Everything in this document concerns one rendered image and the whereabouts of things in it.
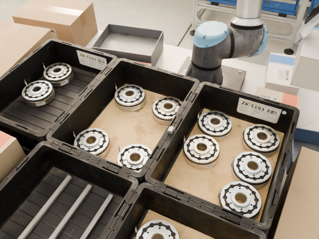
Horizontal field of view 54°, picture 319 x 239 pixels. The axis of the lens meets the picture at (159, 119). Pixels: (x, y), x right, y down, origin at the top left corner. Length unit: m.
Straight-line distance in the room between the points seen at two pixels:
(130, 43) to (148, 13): 1.81
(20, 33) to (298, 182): 1.13
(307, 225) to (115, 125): 0.60
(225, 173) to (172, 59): 0.72
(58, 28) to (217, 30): 0.72
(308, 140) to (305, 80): 0.39
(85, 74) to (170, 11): 2.20
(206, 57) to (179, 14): 2.12
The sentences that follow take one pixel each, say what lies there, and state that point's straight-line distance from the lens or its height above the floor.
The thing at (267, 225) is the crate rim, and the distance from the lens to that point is 0.73.
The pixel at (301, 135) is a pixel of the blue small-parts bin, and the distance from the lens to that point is 1.18.
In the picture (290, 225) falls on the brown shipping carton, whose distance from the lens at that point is 0.83.
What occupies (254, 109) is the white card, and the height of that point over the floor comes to 0.89.
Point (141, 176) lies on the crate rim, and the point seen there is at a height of 0.93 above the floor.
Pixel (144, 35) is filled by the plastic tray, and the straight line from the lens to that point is 1.52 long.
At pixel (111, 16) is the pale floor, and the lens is 3.29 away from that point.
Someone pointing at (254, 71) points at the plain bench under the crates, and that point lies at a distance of 1.44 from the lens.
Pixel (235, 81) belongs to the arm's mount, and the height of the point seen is 0.74.
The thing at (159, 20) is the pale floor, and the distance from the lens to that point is 3.17.
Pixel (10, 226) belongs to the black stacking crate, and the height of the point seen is 0.83.
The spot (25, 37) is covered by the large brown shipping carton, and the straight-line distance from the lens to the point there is 1.37.
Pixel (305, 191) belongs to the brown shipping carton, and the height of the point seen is 0.86.
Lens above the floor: 1.57
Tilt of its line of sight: 47 degrees down
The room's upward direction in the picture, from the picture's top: 2 degrees counter-clockwise
